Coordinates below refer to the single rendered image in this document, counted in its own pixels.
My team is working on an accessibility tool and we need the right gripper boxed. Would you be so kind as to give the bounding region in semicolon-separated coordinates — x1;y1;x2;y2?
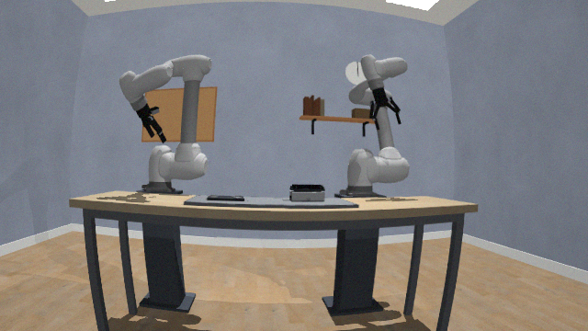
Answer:
136;104;166;143

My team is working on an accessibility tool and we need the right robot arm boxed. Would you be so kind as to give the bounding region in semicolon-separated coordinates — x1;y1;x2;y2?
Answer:
119;55;211;192

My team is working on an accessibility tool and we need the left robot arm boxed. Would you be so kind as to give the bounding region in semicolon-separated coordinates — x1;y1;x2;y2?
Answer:
339;55;409;196

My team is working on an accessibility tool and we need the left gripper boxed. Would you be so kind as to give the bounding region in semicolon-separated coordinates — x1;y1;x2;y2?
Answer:
369;87;401;130

